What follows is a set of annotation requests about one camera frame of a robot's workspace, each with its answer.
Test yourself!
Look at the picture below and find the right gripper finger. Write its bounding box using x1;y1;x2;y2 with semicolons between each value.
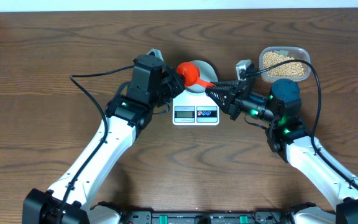
205;87;238;114
213;80;248;87

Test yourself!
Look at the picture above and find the red plastic measuring scoop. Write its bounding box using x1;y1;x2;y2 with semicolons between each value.
176;62;214;88

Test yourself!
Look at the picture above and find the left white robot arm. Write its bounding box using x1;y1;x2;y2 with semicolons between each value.
22;49;184;223

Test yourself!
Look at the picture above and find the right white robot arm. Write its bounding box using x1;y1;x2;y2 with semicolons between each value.
205;78;358;223

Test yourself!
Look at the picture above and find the pale blue round bowl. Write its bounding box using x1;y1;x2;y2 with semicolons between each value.
186;60;218;94

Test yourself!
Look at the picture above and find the white digital kitchen scale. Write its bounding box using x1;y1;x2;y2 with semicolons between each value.
172;82;220;126

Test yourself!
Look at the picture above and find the clear plastic food container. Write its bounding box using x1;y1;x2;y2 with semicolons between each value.
259;47;311;83

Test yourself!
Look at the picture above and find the yellow soybeans pile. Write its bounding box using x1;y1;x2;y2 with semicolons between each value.
263;52;305;77

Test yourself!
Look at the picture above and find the right black cable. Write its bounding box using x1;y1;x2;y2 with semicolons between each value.
241;58;358;200

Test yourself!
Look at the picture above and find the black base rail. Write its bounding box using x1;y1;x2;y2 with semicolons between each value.
85;210;338;224

